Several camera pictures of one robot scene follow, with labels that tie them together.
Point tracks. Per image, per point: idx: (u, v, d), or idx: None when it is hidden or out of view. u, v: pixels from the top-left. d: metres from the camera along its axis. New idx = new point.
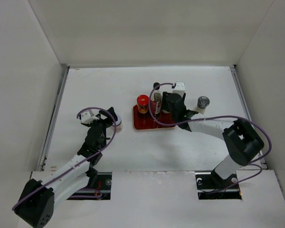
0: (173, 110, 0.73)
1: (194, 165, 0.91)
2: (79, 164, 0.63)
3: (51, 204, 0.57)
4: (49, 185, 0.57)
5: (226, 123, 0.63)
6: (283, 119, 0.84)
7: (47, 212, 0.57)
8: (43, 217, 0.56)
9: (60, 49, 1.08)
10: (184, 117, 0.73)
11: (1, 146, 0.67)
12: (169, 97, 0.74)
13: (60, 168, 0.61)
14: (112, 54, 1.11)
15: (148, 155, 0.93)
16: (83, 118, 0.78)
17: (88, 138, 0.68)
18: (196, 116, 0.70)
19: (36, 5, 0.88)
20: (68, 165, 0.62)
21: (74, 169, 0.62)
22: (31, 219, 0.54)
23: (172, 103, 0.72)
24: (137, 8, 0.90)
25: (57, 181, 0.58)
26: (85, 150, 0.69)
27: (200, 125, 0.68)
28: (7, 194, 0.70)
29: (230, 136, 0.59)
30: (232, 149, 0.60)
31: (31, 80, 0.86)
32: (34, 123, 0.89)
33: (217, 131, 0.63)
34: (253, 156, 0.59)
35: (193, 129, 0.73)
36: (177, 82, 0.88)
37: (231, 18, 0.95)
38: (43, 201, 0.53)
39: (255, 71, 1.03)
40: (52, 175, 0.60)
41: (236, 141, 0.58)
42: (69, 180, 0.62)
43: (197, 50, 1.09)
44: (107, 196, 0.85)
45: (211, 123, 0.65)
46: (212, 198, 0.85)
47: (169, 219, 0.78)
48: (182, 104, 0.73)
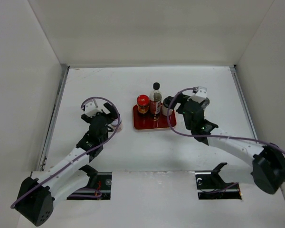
0: (192, 120, 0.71)
1: (194, 165, 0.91)
2: (77, 158, 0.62)
3: (50, 201, 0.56)
4: (45, 183, 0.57)
5: (254, 146, 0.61)
6: (283, 119, 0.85)
7: (46, 208, 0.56)
8: (43, 213, 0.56)
9: (61, 49, 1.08)
10: (201, 129, 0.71)
11: (1, 146, 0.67)
12: (188, 107, 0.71)
13: (57, 165, 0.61)
14: (112, 54, 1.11)
15: (148, 155, 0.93)
16: (87, 109, 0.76)
17: (91, 127, 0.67)
18: (217, 132, 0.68)
19: (36, 5, 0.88)
20: (65, 160, 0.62)
21: (73, 165, 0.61)
22: (30, 216, 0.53)
23: (192, 114, 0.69)
24: (137, 8, 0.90)
25: (54, 178, 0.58)
26: (85, 142, 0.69)
27: (222, 143, 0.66)
28: (7, 194, 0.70)
29: (261, 165, 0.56)
30: (260, 175, 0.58)
31: (31, 80, 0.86)
32: (34, 123, 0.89)
33: (242, 154, 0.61)
34: (280, 184, 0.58)
35: (210, 143, 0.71)
36: (199, 88, 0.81)
37: (231, 18, 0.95)
38: (41, 198, 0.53)
39: (255, 71, 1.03)
40: (48, 171, 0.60)
41: (267, 170, 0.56)
42: (67, 175, 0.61)
43: (197, 49, 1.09)
44: (107, 196, 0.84)
45: (237, 145, 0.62)
46: (212, 198, 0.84)
47: (170, 219, 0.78)
48: (201, 115, 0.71)
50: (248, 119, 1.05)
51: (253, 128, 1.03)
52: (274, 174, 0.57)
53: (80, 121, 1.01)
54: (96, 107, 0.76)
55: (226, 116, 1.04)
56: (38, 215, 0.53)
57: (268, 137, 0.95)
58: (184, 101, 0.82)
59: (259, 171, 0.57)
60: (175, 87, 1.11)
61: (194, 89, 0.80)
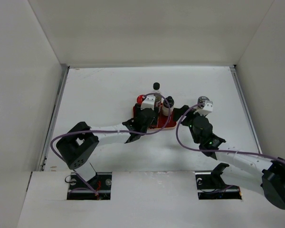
0: (201, 136, 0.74)
1: (194, 165, 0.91)
2: (123, 130, 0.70)
3: (90, 150, 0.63)
4: (95, 132, 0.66)
5: (263, 162, 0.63)
6: (284, 119, 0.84)
7: (85, 156, 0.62)
8: (80, 159, 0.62)
9: (61, 49, 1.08)
10: (209, 144, 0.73)
11: (2, 146, 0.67)
12: (198, 122, 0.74)
13: (108, 127, 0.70)
14: (112, 53, 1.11)
15: (149, 155, 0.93)
16: (147, 101, 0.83)
17: (141, 114, 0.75)
18: (224, 147, 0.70)
19: (36, 5, 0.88)
20: (113, 127, 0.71)
21: (118, 133, 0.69)
22: (72, 154, 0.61)
23: (200, 129, 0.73)
24: (137, 7, 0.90)
25: (101, 134, 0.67)
26: (129, 124, 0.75)
27: (231, 157, 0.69)
28: (6, 194, 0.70)
29: (270, 180, 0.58)
30: (270, 190, 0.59)
31: (31, 80, 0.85)
32: (34, 123, 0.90)
33: (251, 169, 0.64)
34: None
35: (218, 158, 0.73)
36: (206, 101, 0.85)
37: (231, 19, 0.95)
38: (89, 141, 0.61)
39: (255, 71, 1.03)
40: (99, 127, 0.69)
41: (277, 185, 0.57)
42: (110, 139, 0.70)
43: (197, 49, 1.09)
44: (107, 196, 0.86)
45: (245, 160, 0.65)
46: (212, 198, 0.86)
47: (170, 219, 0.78)
48: (210, 130, 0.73)
50: (248, 120, 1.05)
51: (252, 128, 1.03)
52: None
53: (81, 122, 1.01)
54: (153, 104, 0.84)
55: (227, 116, 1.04)
56: (78, 156, 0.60)
57: (268, 137, 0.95)
58: (191, 117, 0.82)
59: (270, 187, 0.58)
60: (175, 87, 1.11)
61: (202, 103, 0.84)
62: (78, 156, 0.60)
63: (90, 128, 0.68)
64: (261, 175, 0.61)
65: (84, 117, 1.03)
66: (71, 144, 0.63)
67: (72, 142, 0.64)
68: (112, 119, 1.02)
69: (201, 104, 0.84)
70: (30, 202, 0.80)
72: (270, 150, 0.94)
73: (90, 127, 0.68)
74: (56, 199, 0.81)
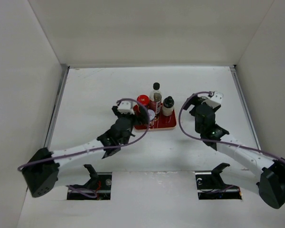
0: (203, 125, 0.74)
1: (194, 165, 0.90)
2: (93, 149, 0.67)
3: (54, 177, 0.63)
4: (57, 159, 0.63)
5: (265, 160, 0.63)
6: (284, 119, 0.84)
7: (47, 184, 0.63)
8: (42, 187, 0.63)
9: (61, 49, 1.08)
10: (211, 133, 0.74)
11: (2, 147, 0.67)
12: (201, 110, 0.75)
13: (75, 148, 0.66)
14: (112, 54, 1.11)
15: (149, 155, 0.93)
16: (122, 107, 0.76)
17: (115, 127, 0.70)
18: (227, 139, 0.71)
19: (36, 5, 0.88)
20: (83, 147, 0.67)
21: (88, 153, 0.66)
22: (33, 183, 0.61)
23: (203, 117, 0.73)
24: (138, 8, 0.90)
25: (67, 159, 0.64)
26: (106, 137, 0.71)
27: (232, 150, 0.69)
28: (6, 194, 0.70)
29: (269, 178, 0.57)
30: (266, 188, 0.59)
31: (31, 80, 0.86)
32: (34, 123, 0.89)
33: (251, 165, 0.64)
34: None
35: (218, 149, 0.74)
36: (215, 93, 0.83)
37: (231, 19, 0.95)
38: (49, 171, 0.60)
39: (255, 71, 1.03)
40: (64, 150, 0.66)
41: (274, 185, 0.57)
42: (80, 160, 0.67)
43: (197, 49, 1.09)
44: (107, 196, 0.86)
45: (246, 155, 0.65)
46: (211, 198, 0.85)
47: (170, 220, 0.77)
48: (212, 120, 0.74)
50: (248, 119, 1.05)
51: (252, 128, 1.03)
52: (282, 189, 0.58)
53: (81, 122, 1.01)
54: (130, 109, 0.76)
55: (226, 116, 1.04)
56: (38, 185, 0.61)
57: (268, 137, 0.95)
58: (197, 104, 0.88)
59: (266, 185, 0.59)
60: (175, 87, 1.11)
61: (211, 93, 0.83)
62: (40, 185, 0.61)
63: (53, 153, 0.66)
64: (260, 172, 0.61)
65: (84, 117, 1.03)
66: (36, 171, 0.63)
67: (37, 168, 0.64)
68: (111, 120, 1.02)
69: (210, 95, 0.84)
70: (30, 202, 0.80)
72: (270, 150, 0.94)
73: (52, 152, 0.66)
74: (56, 199, 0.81)
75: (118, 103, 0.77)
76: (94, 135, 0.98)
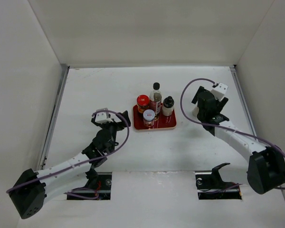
0: (204, 109, 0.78)
1: (194, 165, 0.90)
2: (79, 163, 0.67)
3: (42, 197, 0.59)
4: (43, 179, 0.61)
5: (258, 145, 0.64)
6: (283, 119, 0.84)
7: (36, 204, 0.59)
8: (31, 208, 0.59)
9: (61, 49, 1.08)
10: (212, 118, 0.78)
11: (2, 147, 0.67)
12: (203, 95, 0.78)
13: (60, 165, 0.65)
14: (112, 54, 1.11)
15: (148, 155, 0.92)
16: (99, 118, 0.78)
17: (96, 139, 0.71)
18: (225, 124, 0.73)
19: (35, 5, 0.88)
20: (68, 162, 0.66)
21: (73, 168, 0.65)
22: (21, 206, 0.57)
23: (203, 101, 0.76)
24: (138, 8, 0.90)
25: (52, 177, 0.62)
26: (91, 150, 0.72)
27: (228, 135, 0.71)
28: (6, 194, 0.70)
29: (257, 161, 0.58)
30: (254, 172, 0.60)
31: (31, 80, 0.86)
32: (34, 123, 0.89)
33: (243, 148, 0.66)
34: (273, 186, 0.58)
35: (216, 134, 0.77)
36: (220, 83, 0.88)
37: (231, 18, 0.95)
38: (35, 192, 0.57)
39: (255, 71, 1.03)
40: (50, 169, 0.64)
41: (261, 168, 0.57)
42: (67, 175, 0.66)
43: (197, 49, 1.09)
44: (107, 196, 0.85)
45: (241, 140, 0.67)
46: (212, 198, 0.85)
47: (170, 220, 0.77)
48: (213, 105, 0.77)
50: (248, 119, 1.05)
51: (253, 128, 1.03)
52: (270, 175, 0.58)
53: (80, 122, 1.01)
54: (107, 118, 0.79)
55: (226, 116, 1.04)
56: (26, 209, 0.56)
57: (268, 137, 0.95)
58: None
59: (254, 167, 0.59)
60: (175, 87, 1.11)
61: (216, 83, 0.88)
62: (28, 208, 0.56)
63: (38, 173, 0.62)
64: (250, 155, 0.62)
65: (84, 117, 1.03)
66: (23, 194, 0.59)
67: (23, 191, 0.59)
68: None
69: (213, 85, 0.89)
70: None
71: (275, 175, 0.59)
72: None
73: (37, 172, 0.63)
74: (56, 200, 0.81)
75: (94, 115, 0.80)
76: (94, 135, 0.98)
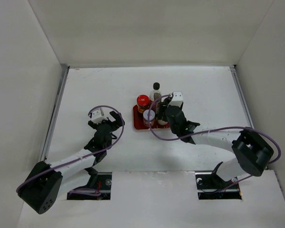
0: (175, 124, 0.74)
1: (194, 165, 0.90)
2: (85, 156, 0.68)
3: (57, 187, 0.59)
4: (57, 168, 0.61)
5: (232, 134, 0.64)
6: (283, 118, 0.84)
7: (52, 195, 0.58)
8: (47, 201, 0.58)
9: (61, 49, 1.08)
10: (185, 130, 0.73)
11: (2, 146, 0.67)
12: (169, 110, 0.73)
13: (68, 157, 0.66)
14: (112, 54, 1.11)
15: (148, 154, 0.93)
16: (94, 117, 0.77)
17: (97, 134, 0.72)
18: (199, 129, 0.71)
19: (36, 5, 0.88)
20: (75, 155, 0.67)
21: (81, 160, 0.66)
22: (36, 198, 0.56)
23: (173, 118, 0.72)
24: (138, 8, 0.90)
25: (65, 167, 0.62)
26: (91, 147, 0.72)
27: (204, 137, 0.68)
28: (6, 193, 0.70)
29: (240, 148, 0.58)
30: (243, 160, 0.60)
31: (31, 80, 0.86)
32: (34, 123, 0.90)
33: (223, 143, 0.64)
34: (265, 165, 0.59)
35: (196, 142, 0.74)
36: (174, 92, 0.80)
37: (231, 18, 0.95)
38: (52, 179, 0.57)
39: (254, 71, 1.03)
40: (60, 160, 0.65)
41: (247, 153, 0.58)
42: (75, 169, 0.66)
43: (196, 49, 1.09)
44: (107, 196, 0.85)
45: (217, 136, 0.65)
46: (212, 198, 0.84)
47: (169, 220, 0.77)
48: (183, 117, 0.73)
50: (248, 120, 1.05)
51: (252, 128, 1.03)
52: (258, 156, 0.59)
53: (81, 122, 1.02)
54: (100, 117, 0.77)
55: (226, 116, 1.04)
56: (44, 199, 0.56)
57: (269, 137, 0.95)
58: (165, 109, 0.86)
59: (242, 156, 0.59)
60: (175, 87, 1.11)
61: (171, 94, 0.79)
62: (44, 198, 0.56)
63: (50, 165, 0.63)
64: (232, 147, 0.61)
65: (84, 117, 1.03)
66: (35, 188, 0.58)
67: (36, 185, 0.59)
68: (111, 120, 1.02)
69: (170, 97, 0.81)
70: None
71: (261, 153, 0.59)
72: None
73: (50, 164, 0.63)
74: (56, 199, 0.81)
75: (90, 114, 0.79)
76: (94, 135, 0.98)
